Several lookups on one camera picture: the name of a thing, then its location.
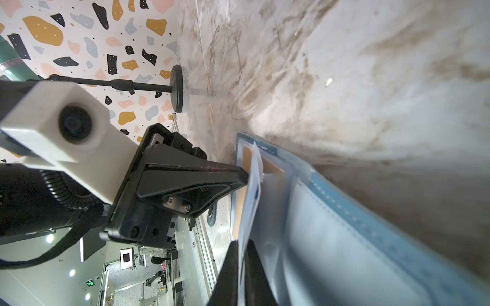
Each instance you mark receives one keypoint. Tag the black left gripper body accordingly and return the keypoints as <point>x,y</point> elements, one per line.
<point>145,222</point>

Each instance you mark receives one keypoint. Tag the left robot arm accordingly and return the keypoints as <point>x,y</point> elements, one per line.
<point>36,200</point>

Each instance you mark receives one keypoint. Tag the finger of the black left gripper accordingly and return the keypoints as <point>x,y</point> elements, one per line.
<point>184,184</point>

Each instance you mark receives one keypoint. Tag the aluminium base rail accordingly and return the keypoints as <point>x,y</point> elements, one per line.
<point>198,263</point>

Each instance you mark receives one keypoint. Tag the blue VIP card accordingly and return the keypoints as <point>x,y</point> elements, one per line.
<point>251,201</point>

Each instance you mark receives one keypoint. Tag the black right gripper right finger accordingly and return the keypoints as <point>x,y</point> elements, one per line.
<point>257,289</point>

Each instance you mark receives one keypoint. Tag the black microphone stand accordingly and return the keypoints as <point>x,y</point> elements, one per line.
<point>176,88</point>

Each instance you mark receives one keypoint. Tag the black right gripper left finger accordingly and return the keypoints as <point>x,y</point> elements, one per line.
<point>226,289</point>

